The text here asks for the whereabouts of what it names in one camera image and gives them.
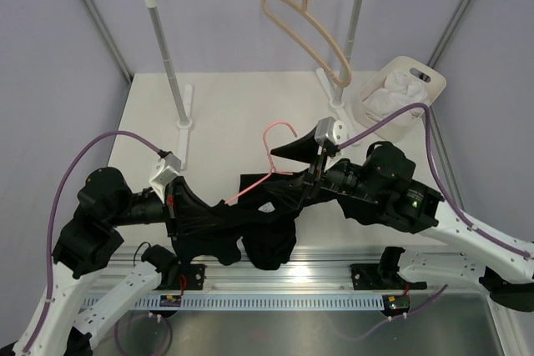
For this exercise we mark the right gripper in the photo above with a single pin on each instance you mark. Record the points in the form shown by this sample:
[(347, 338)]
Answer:
[(305, 149)]

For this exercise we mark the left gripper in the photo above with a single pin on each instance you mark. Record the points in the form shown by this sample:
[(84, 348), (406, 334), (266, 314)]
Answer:
[(179, 201)]

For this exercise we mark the pink wire hanger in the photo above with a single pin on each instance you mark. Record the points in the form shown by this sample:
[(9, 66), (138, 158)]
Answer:
[(273, 169)]

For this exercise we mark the black t shirt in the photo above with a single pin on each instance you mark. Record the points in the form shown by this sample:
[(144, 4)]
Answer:
[(258, 224)]

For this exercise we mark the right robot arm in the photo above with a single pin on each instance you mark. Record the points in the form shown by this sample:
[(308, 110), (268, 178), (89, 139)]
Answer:
[(383, 191)]

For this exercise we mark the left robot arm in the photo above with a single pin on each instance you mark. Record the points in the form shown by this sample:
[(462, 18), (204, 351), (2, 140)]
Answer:
[(60, 326)]

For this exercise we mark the white clothes rack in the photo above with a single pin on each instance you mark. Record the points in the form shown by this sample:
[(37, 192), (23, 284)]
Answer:
[(332, 83)]

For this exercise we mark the white cloth in basket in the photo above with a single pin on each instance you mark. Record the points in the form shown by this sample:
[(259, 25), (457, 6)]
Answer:
[(395, 91)]

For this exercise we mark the white plastic basket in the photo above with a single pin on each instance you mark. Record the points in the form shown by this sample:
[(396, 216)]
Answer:
[(434, 81)]

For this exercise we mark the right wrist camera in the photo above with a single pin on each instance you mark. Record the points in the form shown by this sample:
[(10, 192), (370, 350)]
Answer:
[(329, 133)]

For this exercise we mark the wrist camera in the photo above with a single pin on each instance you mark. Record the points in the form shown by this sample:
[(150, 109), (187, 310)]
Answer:
[(163, 172), (329, 133)]

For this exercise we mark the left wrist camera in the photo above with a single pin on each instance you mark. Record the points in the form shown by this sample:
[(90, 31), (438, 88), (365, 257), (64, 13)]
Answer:
[(163, 172)]

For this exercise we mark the aluminium mounting rail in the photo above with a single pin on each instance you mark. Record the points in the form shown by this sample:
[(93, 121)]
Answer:
[(315, 272)]

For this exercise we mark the slotted cable duct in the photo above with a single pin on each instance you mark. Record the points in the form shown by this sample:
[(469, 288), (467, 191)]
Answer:
[(262, 302)]

